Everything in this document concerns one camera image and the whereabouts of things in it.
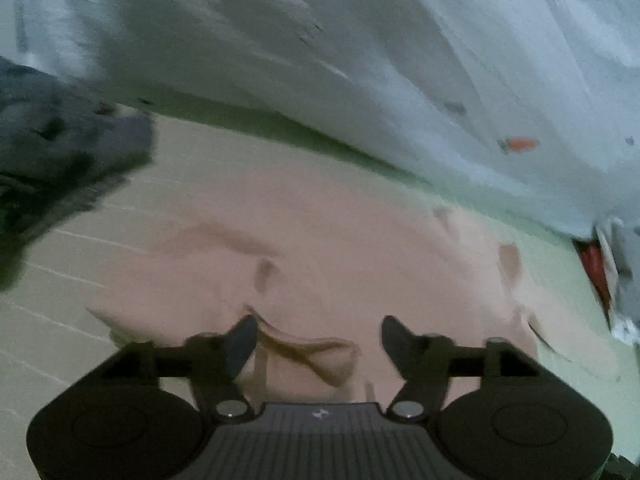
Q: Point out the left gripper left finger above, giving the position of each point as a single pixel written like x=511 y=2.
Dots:
x=215 y=362

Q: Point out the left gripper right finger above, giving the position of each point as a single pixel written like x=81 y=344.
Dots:
x=422 y=362

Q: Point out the beige shirt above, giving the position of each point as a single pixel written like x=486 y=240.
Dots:
x=320 y=264

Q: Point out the blue denim garment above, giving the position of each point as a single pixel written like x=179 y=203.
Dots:
x=62 y=151

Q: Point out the light blue carrot-print quilt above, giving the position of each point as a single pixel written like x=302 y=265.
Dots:
x=527 y=105

